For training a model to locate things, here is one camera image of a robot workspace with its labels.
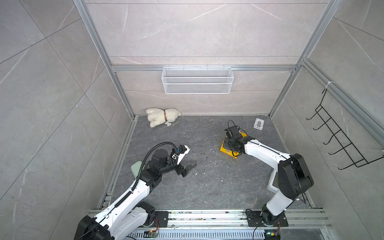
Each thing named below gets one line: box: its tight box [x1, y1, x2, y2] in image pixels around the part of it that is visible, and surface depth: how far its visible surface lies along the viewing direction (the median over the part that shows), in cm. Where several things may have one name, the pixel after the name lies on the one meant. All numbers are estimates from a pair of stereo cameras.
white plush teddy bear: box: [146, 107, 182, 128], surface depth 111 cm
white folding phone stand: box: [253, 117, 265, 131], surface depth 116 cm
